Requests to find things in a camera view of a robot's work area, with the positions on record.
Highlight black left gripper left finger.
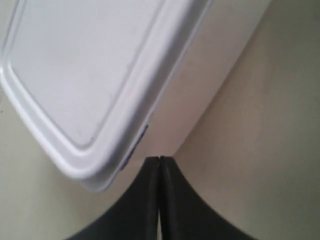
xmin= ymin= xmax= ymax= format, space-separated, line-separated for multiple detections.
xmin=68 ymin=157 xmax=160 ymax=240

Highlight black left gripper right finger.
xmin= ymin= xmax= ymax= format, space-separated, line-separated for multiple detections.
xmin=158 ymin=156 xmax=253 ymax=240

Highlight white lidded plastic container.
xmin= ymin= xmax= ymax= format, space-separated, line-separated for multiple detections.
xmin=0 ymin=0 xmax=270 ymax=193

